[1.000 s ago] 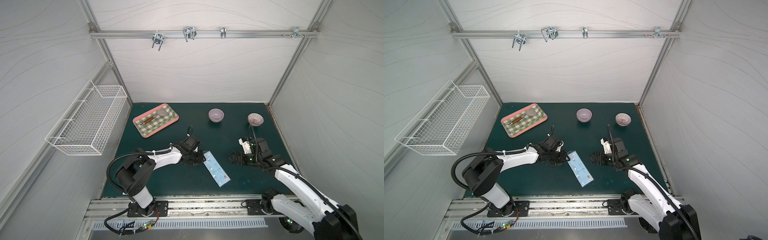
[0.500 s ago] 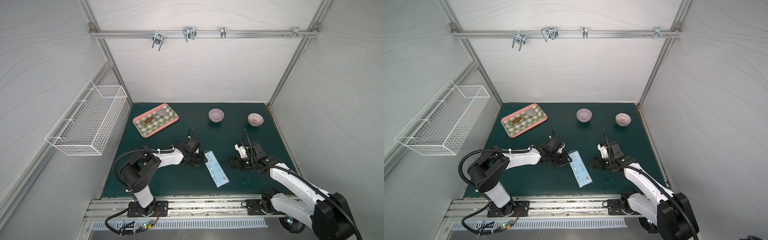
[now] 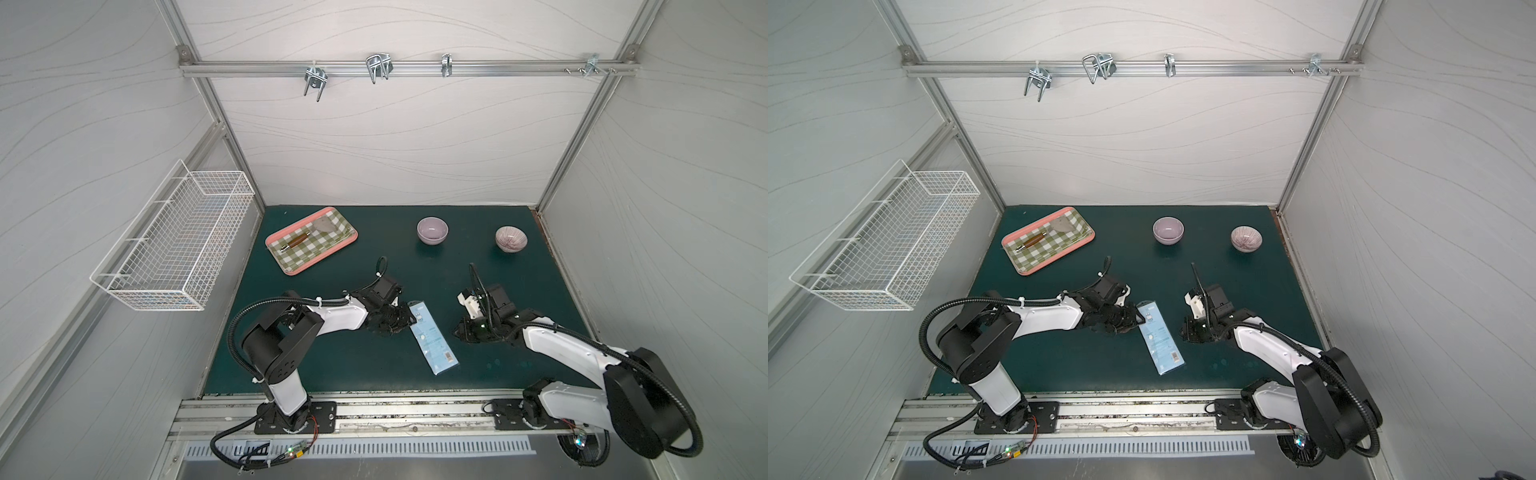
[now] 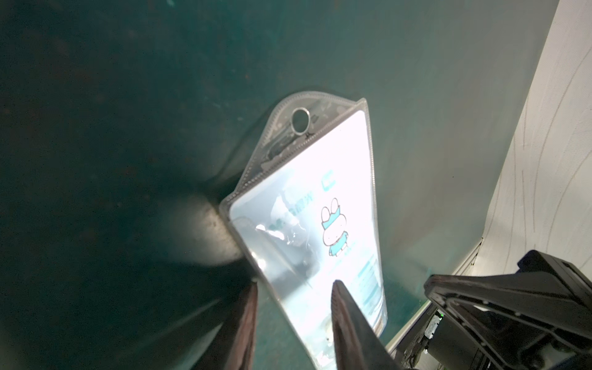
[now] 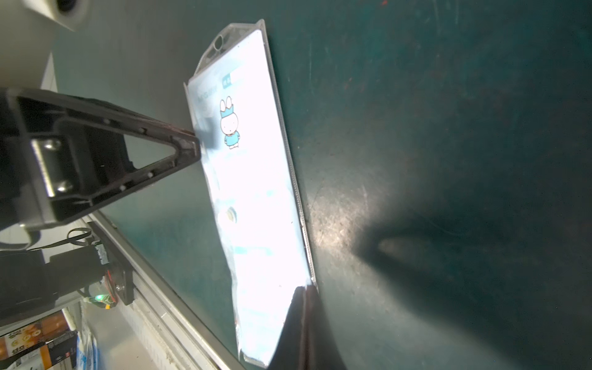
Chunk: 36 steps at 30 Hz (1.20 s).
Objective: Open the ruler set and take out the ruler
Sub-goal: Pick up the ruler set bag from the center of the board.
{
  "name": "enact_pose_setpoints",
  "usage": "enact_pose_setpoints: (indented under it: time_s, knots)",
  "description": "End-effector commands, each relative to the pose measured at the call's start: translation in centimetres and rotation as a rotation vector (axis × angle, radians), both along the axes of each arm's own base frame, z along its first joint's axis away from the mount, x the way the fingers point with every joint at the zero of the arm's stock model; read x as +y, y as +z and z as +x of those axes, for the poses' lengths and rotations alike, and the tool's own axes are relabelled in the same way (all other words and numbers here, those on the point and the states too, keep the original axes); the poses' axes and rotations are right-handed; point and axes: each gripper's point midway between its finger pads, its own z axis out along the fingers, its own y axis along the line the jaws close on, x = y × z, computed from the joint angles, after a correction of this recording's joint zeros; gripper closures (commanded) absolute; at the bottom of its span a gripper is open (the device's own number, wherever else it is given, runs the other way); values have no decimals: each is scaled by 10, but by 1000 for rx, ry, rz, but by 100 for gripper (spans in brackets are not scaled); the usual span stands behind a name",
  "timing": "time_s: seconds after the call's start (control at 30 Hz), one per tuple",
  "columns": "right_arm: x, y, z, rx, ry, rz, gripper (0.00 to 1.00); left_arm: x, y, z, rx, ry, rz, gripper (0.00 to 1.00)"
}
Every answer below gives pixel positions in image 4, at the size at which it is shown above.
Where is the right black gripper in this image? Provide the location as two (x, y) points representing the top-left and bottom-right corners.
(393, 250), (591, 369)

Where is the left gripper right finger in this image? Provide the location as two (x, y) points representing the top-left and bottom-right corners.
(331, 280), (402, 370)

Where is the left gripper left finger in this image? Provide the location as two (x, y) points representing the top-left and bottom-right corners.
(192, 282), (258, 370)

